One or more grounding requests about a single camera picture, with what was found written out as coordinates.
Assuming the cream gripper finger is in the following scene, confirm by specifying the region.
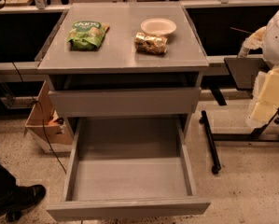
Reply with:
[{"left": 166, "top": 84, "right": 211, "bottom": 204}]
[{"left": 249, "top": 66, "right": 279, "bottom": 124}]

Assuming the green rice chip bag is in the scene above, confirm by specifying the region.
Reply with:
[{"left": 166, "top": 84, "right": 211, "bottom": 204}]
[{"left": 67, "top": 21, "right": 109, "bottom": 51}]

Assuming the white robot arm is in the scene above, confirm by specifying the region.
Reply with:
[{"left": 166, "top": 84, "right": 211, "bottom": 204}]
[{"left": 248, "top": 10, "right": 279, "bottom": 126}]

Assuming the grey upper drawer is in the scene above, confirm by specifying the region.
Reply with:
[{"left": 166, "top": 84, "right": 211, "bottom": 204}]
[{"left": 49, "top": 88, "right": 201, "bottom": 117}]

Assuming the gold foil snack bag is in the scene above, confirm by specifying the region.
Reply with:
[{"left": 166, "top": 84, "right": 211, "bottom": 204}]
[{"left": 134, "top": 33, "right": 167, "bottom": 55}]

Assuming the open grey bottom drawer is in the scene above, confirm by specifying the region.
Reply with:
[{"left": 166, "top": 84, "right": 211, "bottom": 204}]
[{"left": 48, "top": 117, "right": 210, "bottom": 221}]

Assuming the grey drawer cabinet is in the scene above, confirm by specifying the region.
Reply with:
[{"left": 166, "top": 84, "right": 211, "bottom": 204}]
[{"left": 36, "top": 2, "right": 210, "bottom": 135}]

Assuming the black side table stand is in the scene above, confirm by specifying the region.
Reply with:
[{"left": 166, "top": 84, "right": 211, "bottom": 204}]
[{"left": 200, "top": 58, "right": 279, "bottom": 175}]

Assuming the white squeeze bottle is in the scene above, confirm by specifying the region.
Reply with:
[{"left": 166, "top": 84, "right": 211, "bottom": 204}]
[{"left": 237, "top": 27, "right": 266, "bottom": 58}]

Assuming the white paper bowl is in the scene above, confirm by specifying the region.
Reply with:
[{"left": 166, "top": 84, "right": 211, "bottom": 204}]
[{"left": 140, "top": 18, "right": 176, "bottom": 35}]

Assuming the cardboard box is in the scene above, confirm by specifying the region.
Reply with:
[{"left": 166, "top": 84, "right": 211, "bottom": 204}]
[{"left": 25, "top": 82, "right": 72, "bottom": 153}]

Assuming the black shoe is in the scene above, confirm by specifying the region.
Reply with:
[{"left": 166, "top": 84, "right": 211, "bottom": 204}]
[{"left": 0, "top": 185, "right": 46, "bottom": 216}]

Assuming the black cable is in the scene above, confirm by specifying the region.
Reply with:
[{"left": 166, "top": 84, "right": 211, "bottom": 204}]
[{"left": 10, "top": 62, "right": 68, "bottom": 175}]

